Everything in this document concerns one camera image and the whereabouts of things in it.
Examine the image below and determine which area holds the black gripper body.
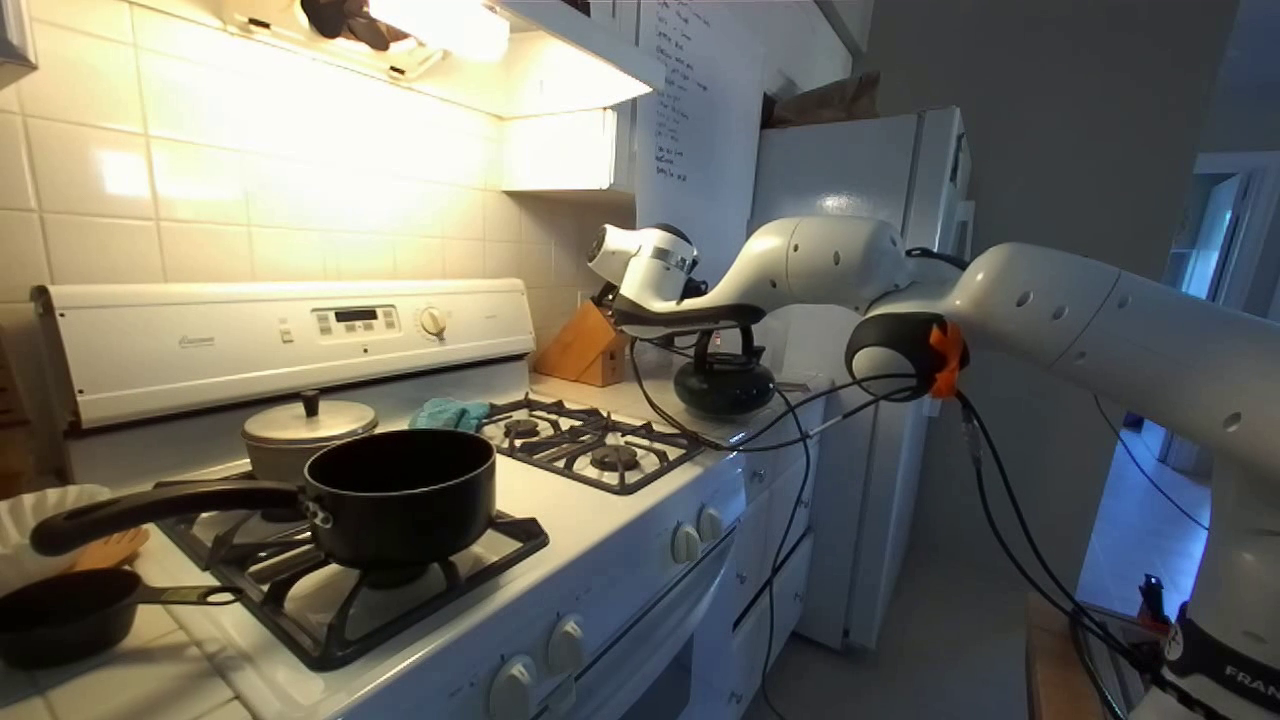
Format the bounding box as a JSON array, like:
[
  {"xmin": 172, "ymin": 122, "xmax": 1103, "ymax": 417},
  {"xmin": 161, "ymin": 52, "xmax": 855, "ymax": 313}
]
[{"xmin": 689, "ymin": 324, "xmax": 757, "ymax": 368}]

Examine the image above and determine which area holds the dark green tea kettle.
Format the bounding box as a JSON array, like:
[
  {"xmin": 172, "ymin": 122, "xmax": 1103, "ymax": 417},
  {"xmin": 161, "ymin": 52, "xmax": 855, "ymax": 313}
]
[{"xmin": 674, "ymin": 328, "xmax": 781, "ymax": 426}]

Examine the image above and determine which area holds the black burner grate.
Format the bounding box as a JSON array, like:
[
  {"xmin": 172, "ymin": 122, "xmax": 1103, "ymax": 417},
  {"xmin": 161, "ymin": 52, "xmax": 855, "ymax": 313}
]
[
  {"xmin": 478, "ymin": 395, "xmax": 707, "ymax": 502},
  {"xmin": 156, "ymin": 508, "xmax": 551, "ymax": 675}
]

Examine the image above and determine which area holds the white refrigerator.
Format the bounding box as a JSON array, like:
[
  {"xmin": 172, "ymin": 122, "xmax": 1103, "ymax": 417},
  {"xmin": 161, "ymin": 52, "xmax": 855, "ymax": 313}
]
[{"xmin": 753, "ymin": 103, "xmax": 978, "ymax": 655}]

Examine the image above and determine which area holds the white drawer cabinet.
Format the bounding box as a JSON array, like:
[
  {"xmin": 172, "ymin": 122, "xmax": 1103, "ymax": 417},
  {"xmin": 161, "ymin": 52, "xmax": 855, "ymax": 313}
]
[{"xmin": 723, "ymin": 375, "xmax": 837, "ymax": 720}]

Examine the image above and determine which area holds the teal blue cloth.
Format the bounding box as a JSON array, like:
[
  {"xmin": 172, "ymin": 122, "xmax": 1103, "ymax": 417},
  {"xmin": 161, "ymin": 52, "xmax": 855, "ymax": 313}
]
[{"xmin": 407, "ymin": 392, "xmax": 495, "ymax": 437}]

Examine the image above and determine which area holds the brown cardboard box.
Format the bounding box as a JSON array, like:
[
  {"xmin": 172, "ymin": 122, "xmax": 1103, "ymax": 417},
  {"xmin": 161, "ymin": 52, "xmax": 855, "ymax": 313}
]
[{"xmin": 757, "ymin": 68, "xmax": 890, "ymax": 134}]

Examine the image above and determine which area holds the white range hood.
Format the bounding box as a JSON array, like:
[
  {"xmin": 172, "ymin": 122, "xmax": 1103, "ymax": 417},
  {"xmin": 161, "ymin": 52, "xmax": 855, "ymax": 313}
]
[{"xmin": 134, "ymin": 0, "xmax": 657, "ymax": 197}]

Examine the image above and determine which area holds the silver lidded saucepan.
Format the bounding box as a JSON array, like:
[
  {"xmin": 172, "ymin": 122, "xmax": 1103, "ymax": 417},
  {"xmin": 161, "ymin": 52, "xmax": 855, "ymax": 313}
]
[{"xmin": 237, "ymin": 388, "xmax": 379, "ymax": 490}]

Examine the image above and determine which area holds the wooden platform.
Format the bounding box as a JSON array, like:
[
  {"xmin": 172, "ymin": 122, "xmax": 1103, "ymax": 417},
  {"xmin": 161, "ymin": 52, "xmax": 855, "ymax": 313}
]
[{"xmin": 1023, "ymin": 594, "xmax": 1112, "ymax": 720}]

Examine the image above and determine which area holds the white gas stove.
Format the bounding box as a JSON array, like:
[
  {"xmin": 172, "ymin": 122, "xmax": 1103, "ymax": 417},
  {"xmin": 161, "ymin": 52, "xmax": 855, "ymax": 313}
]
[{"xmin": 27, "ymin": 276, "xmax": 753, "ymax": 720}]

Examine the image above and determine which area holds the small black frying pan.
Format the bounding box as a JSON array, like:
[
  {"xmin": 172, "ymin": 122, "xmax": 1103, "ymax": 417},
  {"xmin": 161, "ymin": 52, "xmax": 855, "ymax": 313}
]
[{"xmin": 0, "ymin": 569, "xmax": 237, "ymax": 674}]

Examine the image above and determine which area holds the white plate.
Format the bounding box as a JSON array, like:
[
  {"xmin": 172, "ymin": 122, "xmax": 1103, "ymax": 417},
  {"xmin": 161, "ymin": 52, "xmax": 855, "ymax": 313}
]
[{"xmin": 0, "ymin": 480, "xmax": 153, "ymax": 598}]

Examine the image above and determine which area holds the black power cable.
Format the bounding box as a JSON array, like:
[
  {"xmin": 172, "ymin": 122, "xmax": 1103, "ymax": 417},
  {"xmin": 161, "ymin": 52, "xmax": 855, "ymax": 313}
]
[{"xmin": 728, "ymin": 379, "xmax": 816, "ymax": 720}]

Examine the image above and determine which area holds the white oven door handle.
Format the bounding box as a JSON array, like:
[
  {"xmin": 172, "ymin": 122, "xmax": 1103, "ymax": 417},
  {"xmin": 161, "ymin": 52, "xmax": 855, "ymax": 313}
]
[{"xmin": 558, "ymin": 533, "xmax": 746, "ymax": 720}]

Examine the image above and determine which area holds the black robot arm cable bundle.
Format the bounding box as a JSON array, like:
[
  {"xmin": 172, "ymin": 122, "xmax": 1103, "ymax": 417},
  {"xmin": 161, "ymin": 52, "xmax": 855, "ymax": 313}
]
[{"xmin": 626, "ymin": 331, "xmax": 1204, "ymax": 697}]

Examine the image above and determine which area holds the black saucepan with handle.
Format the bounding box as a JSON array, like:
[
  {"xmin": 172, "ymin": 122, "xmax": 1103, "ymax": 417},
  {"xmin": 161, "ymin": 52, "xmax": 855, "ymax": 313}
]
[{"xmin": 27, "ymin": 430, "xmax": 500, "ymax": 581}]

